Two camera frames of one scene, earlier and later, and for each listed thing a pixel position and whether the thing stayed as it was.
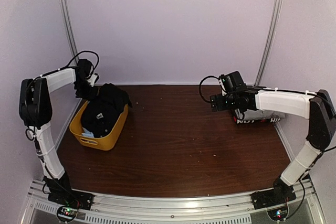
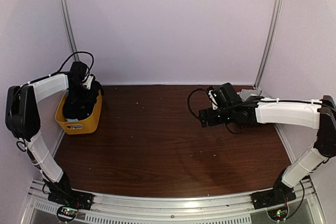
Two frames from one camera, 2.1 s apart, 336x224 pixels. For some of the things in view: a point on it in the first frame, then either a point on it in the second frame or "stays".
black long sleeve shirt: (101, 114) -> (79, 103)
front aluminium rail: (233, 209) stays
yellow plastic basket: (100, 144) -> (86, 126)
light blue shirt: (86, 133) -> (69, 120)
